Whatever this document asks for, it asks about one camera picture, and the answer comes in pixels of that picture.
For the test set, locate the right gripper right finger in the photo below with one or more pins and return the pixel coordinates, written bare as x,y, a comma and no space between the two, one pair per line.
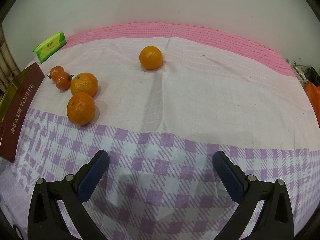
275,220

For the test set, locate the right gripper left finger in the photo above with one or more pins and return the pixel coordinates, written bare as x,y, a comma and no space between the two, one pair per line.
45,220

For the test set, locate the orange mandarin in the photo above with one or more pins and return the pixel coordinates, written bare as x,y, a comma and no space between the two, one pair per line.
84,82
80,109

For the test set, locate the red cherry tomato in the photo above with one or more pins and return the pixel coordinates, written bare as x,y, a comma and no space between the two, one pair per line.
63,81
55,72

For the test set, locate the maroon gold toffee tin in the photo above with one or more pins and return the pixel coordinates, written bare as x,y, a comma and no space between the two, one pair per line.
14,106

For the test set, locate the orange plastic bag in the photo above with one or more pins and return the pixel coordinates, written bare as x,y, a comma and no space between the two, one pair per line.
313,94

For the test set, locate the beige patterned curtain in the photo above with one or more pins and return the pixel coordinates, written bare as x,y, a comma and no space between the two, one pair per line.
9,69

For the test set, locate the pink purple checkered tablecloth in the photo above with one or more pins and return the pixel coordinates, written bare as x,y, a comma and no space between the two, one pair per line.
213,92

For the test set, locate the green tissue pack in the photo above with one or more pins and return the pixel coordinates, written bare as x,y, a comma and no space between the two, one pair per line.
50,46

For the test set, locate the small round orange kumquat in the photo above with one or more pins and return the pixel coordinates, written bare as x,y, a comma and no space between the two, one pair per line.
150,58

